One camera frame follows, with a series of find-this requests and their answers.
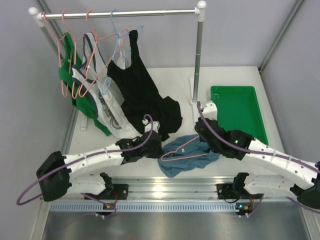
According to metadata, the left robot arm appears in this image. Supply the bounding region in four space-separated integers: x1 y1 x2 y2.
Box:
36 130 162 202

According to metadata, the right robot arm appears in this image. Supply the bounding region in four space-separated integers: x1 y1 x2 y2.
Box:
194 118 320 210

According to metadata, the white printed tank top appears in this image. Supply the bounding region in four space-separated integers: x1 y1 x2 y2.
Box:
72 32 141 139

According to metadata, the black tank top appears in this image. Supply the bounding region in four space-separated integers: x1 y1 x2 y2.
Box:
107 30 183 142

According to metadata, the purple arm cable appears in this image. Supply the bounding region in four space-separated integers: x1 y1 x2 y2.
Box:
196 101 320 218
16 114 155 218

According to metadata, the green plastic tray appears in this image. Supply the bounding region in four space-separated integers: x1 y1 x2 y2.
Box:
210 86 269 145

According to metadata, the blue tank top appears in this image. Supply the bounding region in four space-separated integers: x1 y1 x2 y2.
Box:
157 148 220 178

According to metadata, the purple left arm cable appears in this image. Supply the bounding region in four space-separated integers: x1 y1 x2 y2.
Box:
16 114 155 218

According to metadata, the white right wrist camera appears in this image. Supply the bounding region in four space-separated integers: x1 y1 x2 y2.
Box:
201 100 218 120

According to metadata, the perforated cable duct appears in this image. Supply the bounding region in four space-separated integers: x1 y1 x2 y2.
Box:
50 201 250 213

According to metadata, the pink hanger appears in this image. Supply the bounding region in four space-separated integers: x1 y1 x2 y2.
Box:
78 9 129 98
42 11 69 98
61 11 81 100
159 134 210 162

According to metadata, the aluminium rail base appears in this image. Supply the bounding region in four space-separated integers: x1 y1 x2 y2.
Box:
39 176 313 201

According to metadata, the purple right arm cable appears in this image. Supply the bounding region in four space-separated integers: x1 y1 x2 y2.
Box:
196 101 320 218

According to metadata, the green tank top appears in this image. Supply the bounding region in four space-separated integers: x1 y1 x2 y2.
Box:
59 32 111 136

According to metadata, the white garment rack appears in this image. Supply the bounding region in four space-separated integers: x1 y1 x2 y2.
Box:
27 0 208 132

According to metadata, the blue wire hanger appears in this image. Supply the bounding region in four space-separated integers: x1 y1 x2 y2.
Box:
101 8 129 95

